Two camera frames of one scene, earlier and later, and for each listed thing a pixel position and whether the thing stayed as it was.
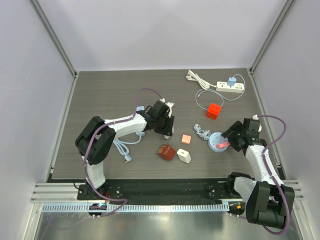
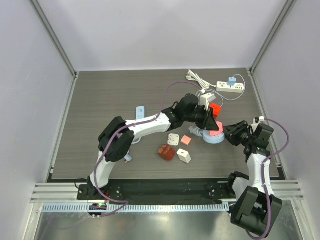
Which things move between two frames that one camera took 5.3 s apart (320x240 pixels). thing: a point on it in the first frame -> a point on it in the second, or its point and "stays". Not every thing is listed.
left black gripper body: [160, 121] -> [198, 115]
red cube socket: [213, 111] stays
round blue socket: [214, 139] -> [220, 130]
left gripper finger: [168, 127] -> [211, 123]
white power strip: [223, 86] stays
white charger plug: [184, 155] stays
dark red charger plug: [166, 152] stays
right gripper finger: [232, 129] stays
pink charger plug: [185, 139] stays
